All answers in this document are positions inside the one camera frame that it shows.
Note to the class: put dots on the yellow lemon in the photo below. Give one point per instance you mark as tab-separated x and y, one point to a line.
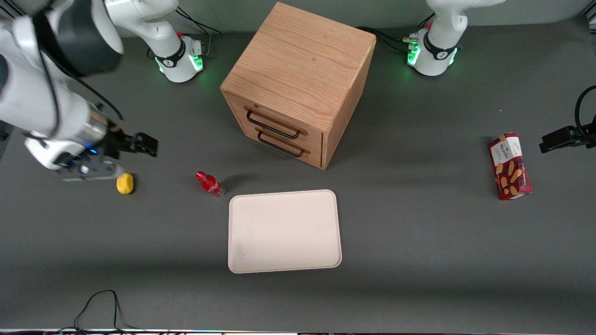
125	183

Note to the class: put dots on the red coke bottle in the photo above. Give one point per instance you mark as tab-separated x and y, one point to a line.
210	184

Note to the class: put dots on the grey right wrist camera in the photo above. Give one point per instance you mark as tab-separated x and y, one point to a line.
100	171

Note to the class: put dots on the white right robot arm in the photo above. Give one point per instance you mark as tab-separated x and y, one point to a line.
28	102

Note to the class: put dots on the wooden drawer front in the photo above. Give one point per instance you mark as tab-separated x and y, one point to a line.
298	151
284	122

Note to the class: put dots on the aluminium frame rail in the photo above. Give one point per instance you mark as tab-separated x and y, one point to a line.
11	5

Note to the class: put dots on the red shortbread biscuit box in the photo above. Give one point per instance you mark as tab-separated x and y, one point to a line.
510	167

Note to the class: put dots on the beige rectangular tray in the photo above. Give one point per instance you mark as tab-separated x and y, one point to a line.
284	230

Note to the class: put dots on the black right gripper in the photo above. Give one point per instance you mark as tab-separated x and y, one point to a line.
116	142

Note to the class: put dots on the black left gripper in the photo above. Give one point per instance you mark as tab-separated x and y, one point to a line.
566	137

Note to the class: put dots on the wooden drawer cabinet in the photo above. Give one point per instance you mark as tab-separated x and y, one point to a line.
302	65

